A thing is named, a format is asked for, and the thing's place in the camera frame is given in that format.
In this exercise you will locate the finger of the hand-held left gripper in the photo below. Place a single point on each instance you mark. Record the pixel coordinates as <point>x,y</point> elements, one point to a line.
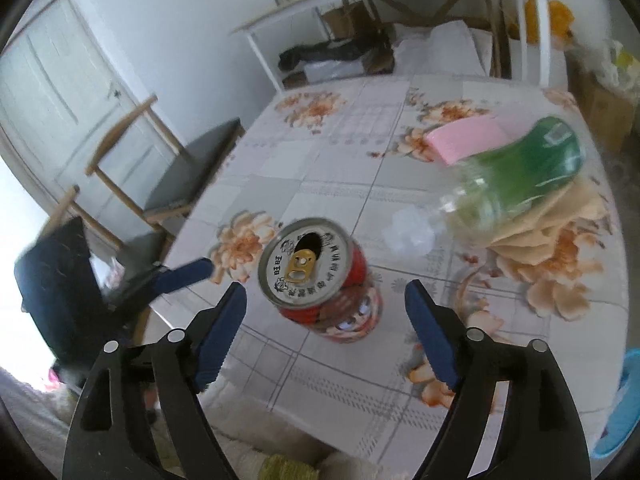
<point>185,275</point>

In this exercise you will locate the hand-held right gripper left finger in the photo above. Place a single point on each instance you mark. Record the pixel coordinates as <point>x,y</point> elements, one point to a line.
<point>222,335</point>

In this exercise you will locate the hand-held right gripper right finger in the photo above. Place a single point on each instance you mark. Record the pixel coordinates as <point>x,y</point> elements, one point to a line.
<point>432,335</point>

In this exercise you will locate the red drink can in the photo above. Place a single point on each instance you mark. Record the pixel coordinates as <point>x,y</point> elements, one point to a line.
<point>320,310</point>

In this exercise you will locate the wooden chair grey seat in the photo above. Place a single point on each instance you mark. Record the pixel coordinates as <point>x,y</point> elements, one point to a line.
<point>142,250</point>
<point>200,170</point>

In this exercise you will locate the floral tablecloth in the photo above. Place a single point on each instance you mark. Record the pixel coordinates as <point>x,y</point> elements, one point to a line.
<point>330,160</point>

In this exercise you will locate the green plastic bottle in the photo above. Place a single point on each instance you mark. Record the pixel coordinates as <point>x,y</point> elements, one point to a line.
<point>520,170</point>

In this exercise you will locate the white door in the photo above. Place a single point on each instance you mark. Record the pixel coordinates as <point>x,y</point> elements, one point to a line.
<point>60,85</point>

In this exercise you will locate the pink sponge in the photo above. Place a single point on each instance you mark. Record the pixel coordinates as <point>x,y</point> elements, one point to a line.
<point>465,137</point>

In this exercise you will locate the dark cloth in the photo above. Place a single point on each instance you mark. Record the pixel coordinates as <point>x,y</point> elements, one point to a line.
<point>330,54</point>

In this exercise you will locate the white plastic bag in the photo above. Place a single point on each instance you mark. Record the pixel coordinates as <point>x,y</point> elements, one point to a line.
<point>440,50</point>

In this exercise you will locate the small cardboard box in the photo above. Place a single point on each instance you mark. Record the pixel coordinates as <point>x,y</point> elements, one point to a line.
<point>342,20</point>

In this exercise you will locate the yellow bag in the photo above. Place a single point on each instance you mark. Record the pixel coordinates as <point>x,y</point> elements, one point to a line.
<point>557,20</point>

